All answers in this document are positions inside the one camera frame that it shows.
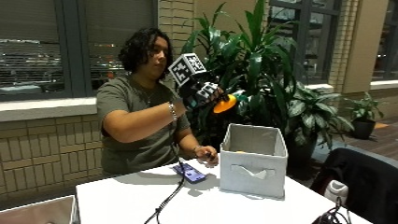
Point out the orange round toy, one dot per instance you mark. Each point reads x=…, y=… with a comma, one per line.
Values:
x=226, y=104

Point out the dark wristband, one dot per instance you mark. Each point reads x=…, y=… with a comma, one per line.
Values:
x=196, y=147

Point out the small yellow object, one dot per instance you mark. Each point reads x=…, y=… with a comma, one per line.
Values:
x=240, y=152

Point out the blue smartphone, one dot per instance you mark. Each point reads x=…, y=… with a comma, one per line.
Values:
x=190, y=173

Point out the white marker cube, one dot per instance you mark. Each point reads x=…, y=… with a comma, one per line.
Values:
x=187, y=67

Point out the grey fabric storage box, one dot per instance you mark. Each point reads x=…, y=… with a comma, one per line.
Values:
x=254, y=177

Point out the tall green leafy plant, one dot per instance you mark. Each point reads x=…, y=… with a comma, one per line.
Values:
x=254, y=62

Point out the the person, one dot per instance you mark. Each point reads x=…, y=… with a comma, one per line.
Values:
x=133, y=130

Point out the broad-leaf plant in dark pot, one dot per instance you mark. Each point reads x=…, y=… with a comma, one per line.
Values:
x=311, y=115

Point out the tall dark-framed window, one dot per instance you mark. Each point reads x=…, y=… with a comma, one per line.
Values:
x=315, y=40

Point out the small plant in black pot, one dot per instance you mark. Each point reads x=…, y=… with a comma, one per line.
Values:
x=364, y=121

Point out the grey stone window sill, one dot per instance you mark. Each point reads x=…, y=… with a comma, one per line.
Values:
x=46, y=109

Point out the large dark-framed window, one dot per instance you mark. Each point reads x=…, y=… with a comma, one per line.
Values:
x=38, y=46

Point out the narrow dark-framed window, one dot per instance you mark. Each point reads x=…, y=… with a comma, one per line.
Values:
x=388, y=40

